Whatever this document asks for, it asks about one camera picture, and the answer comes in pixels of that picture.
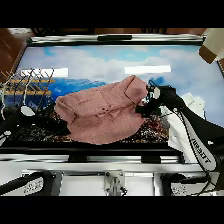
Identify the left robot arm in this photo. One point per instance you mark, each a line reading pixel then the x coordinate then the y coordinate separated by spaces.
pixel 20 123

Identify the pink checked shirt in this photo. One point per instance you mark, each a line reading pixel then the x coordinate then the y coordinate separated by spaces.
pixel 100 116

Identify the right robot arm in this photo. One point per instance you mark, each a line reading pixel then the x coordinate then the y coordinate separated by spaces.
pixel 196 130

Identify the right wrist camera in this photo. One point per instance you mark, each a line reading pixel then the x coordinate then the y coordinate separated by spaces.
pixel 152 90

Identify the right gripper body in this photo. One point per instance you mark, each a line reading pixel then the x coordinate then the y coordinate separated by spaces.
pixel 148 108

